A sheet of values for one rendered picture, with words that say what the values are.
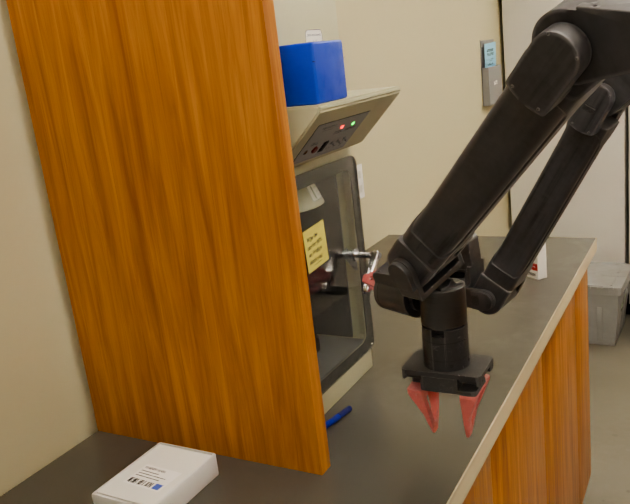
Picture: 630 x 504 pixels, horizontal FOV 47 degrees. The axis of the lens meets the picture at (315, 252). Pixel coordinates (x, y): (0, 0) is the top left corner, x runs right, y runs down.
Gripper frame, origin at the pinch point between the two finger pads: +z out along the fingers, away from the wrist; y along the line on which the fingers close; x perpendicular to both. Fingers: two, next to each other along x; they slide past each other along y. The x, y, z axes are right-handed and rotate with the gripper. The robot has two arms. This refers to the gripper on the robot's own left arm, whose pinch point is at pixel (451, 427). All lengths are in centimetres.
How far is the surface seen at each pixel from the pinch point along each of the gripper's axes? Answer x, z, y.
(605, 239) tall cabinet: -325, 66, 22
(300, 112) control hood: -14.4, -40.3, 25.1
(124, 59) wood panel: -7, -51, 50
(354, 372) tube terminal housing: -38, 14, 33
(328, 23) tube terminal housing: -43, -53, 33
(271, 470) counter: -5.0, 15.9, 33.0
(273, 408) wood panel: -6.4, 5.2, 31.9
